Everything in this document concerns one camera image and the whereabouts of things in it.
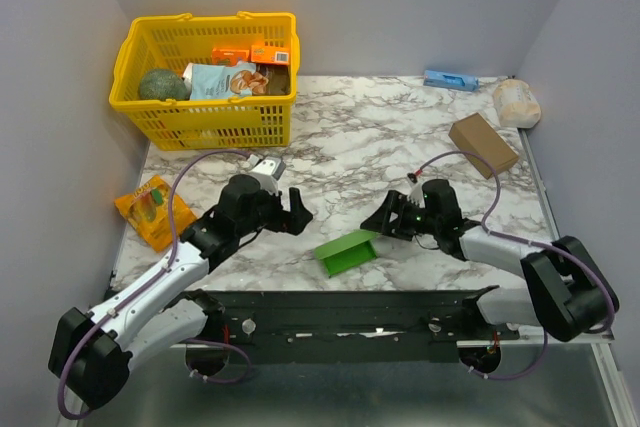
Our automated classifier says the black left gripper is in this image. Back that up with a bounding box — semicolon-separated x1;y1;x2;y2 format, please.
237;182;313;238

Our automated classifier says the green paper box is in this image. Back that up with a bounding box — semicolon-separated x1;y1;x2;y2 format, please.
314;230;378;277

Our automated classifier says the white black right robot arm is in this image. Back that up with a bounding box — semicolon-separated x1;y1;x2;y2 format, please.
361;179;619;342

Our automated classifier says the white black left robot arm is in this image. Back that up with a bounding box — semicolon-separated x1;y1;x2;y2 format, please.
48;174;313;420

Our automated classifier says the brown cardboard box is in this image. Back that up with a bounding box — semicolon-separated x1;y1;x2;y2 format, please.
449;113;519;179

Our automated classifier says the light blue carton box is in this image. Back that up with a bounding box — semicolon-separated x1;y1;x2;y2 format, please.
423;69;479;92

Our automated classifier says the orange barcode box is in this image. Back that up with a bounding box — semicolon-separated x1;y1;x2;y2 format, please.
250;44;291;65

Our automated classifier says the orange snack box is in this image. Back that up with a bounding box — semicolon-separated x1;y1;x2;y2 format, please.
211;47;250;67

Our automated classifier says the orange candy bag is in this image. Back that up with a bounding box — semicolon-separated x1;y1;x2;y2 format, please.
114;175;172;252

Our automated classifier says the light blue snack pouch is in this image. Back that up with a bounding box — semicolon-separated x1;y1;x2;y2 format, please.
183;62;269;100

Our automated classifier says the beige wrapped paper bag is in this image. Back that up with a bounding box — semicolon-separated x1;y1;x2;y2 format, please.
493;79;542;129

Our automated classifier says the green round melon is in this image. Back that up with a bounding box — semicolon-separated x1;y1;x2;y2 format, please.
138;68;190;101

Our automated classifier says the yellow plastic shopping basket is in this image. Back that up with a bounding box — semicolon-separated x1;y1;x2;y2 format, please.
109;11;300;151

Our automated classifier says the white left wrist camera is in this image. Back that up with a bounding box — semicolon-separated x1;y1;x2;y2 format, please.
248;154;286;195

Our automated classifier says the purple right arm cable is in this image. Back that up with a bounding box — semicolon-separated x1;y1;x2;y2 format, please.
407;150;621;333

